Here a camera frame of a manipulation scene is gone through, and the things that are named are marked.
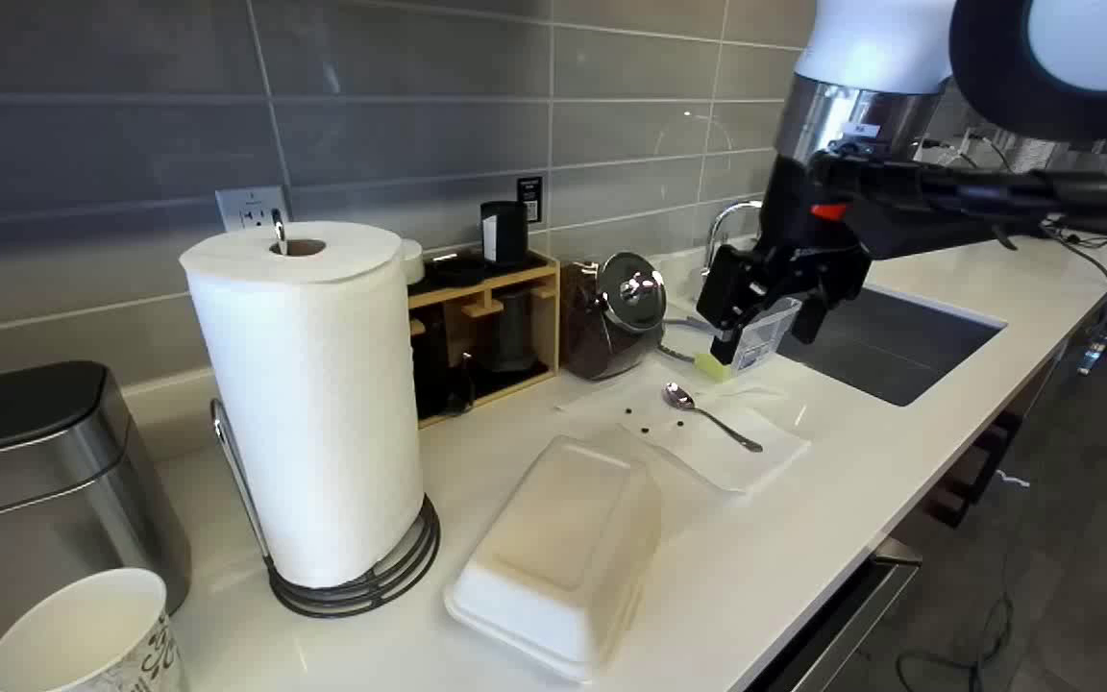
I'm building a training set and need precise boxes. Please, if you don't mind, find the shiny dark metal kettle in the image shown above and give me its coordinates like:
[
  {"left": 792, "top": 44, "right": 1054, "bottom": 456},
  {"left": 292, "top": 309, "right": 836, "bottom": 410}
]
[{"left": 559, "top": 249, "right": 672, "bottom": 386}]

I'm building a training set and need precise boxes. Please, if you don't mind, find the stainless steel trash bin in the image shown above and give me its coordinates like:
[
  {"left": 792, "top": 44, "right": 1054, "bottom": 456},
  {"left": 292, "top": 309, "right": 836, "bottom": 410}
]
[{"left": 0, "top": 359, "right": 198, "bottom": 692}]

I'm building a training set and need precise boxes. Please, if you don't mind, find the thin black counter cable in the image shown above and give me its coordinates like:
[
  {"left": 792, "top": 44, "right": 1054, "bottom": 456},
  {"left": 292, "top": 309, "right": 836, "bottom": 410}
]
[{"left": 1038, "top": 222, "right": 1107, "bottom": 291}]

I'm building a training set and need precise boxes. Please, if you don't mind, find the white paper towel roll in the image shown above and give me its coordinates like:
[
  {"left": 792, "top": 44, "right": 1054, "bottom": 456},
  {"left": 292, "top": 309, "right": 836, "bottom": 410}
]
[
  {"left": 177, "top": 219, "right": 432, "bottom": 591},
  {"left": 205, "top": 217, "right": 445, "bottom": 623}
]

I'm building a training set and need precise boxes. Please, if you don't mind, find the white paper cup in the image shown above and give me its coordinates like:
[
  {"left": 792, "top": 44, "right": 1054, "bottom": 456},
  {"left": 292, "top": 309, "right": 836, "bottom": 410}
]
[{"left": 0, "top": 567, "right": 189, "bottom": 692}]

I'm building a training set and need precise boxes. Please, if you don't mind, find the black floor cable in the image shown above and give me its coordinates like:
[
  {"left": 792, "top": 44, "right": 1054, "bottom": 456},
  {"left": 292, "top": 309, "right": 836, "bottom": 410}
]
[{"left": 897, "top": 591, "right": 1024, "bottom": 692}]

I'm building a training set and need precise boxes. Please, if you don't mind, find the metal spoon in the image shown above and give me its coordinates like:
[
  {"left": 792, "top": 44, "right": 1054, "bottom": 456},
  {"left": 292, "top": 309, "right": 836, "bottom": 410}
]
[{"left": 663, "top": 381, "right": 770, "bottom": 456}]

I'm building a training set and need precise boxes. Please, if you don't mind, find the dark undermount sink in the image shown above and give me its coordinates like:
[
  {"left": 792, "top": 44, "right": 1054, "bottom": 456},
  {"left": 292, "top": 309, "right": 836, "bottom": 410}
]
[{"left": 776, "top": 283, "right": 1009, "bottom": 410}]

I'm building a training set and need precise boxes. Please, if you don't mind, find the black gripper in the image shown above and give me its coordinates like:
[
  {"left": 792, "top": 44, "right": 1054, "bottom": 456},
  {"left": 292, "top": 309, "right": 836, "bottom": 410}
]
[{"left": 694, "top": 233, "right": 875, "bottom": 374}]

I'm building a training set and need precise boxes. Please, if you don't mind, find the cabinet front below counter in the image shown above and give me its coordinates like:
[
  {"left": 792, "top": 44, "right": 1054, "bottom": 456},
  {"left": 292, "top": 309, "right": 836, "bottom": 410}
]
[{"left": 751, "top": 542, "right": 925, "bottom": 692}]

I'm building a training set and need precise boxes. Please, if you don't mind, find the wooden countertop organizer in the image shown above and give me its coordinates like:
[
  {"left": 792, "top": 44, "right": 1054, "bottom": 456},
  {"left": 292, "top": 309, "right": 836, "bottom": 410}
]
[{"left": 403, "top": 249, "right": 567, "bottom": 422}]

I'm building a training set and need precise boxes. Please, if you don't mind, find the white paper napkin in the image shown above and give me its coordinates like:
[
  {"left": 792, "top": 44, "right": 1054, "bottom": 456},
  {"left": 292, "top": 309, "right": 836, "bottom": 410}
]
[{"left": 612, "top": 369, "right": 817, "bottom": 499}]

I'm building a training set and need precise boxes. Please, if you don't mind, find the small chrome faucet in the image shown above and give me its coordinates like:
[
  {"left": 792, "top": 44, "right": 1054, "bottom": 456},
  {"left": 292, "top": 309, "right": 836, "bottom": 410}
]
[{"left": 702, "top": 195, "right": 770, "bottom": 273}]

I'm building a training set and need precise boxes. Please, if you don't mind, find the white styrofoam takeout container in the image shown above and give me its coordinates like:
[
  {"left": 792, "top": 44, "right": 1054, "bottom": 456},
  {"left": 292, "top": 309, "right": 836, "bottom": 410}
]
[{"left": 442, "top": 435, "right": 665, "bottom": 684}]

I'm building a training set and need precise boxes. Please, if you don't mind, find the flat black device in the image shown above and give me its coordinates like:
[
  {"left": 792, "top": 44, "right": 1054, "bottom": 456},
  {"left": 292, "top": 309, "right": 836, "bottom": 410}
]
[{"left": 1051, "top": 206, "right": 1107, "bottom": 244}]

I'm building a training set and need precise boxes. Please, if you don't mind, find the dark jar in organizer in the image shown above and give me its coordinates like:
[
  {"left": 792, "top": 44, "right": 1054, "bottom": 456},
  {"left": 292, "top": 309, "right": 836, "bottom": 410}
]
[{"left": 487, "top": 290, "right": 542, "bottom": 378}]

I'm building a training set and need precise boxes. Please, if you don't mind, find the white wall outlet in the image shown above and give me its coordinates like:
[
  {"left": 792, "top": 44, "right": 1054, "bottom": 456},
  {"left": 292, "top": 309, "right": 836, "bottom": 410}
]
[{"left": 212, "top": 185, "right": 292, "bottom": 233}]

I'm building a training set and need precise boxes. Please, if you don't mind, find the black canister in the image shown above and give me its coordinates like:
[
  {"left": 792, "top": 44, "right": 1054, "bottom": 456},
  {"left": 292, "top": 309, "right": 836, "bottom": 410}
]
[{"left": 478, "top": 195, "right": 532, "bottom": 268}]

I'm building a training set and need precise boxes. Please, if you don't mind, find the small black wall plate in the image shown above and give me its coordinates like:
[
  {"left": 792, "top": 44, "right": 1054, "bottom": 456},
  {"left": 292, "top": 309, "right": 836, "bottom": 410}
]
[{"left": 517, "top": 172, "right": 545, "bottom": 226}]

